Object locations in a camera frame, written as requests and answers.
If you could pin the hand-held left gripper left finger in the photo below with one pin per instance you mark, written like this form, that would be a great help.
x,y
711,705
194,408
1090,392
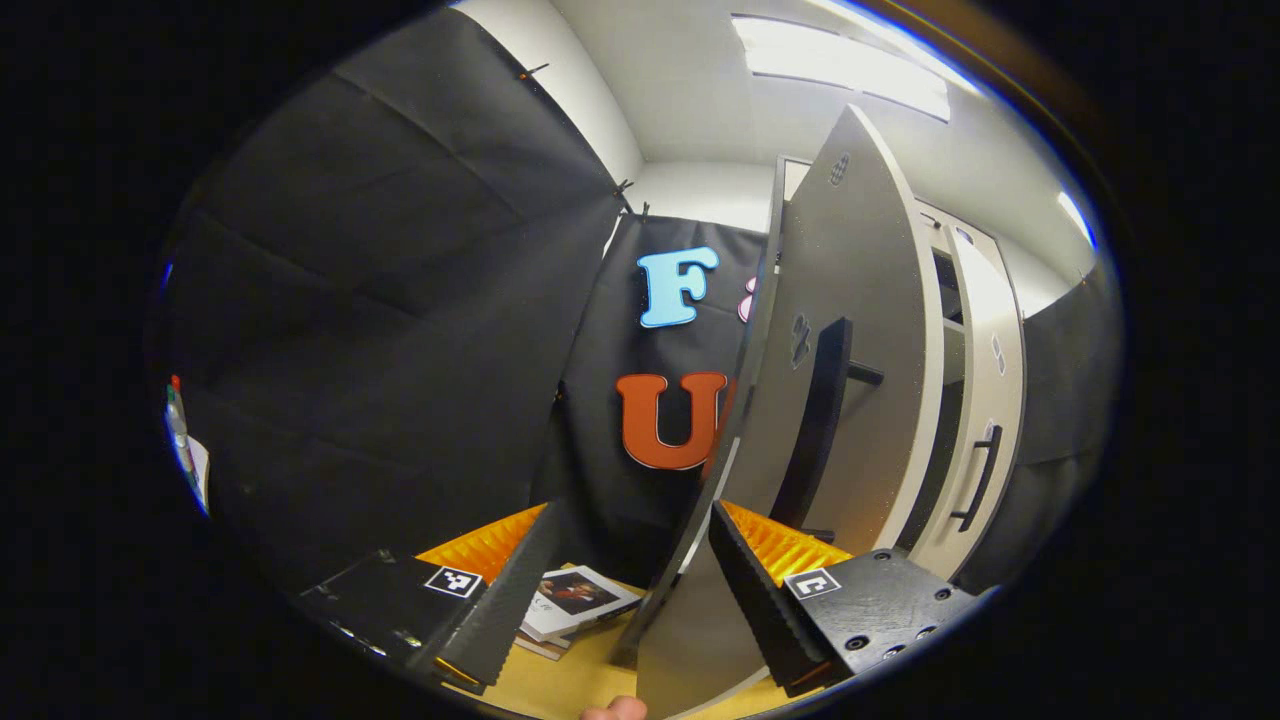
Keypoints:
x,y
505,600

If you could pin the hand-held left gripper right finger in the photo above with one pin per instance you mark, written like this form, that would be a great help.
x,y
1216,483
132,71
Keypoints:
x,y
765,600

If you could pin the grey white cabinet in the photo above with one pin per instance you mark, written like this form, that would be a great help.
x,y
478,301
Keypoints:
x,y
950,420

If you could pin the white cabinet door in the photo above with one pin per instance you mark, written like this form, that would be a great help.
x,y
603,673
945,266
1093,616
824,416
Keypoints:
x,y
990,360
870,300

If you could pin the small red capped bottle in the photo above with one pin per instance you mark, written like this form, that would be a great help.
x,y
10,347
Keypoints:
x,y
177,420

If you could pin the book with picture cover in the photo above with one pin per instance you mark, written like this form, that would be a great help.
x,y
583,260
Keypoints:
x,y
575,595

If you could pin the black backdrop cloth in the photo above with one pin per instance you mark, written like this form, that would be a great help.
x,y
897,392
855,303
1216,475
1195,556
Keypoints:
x,y
400,300

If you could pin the white paper sheet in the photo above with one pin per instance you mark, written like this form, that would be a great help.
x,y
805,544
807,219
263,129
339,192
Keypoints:
x,y
197,472

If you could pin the large ceiling light panel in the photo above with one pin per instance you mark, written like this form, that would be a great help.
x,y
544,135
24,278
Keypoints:
x,y
840,60

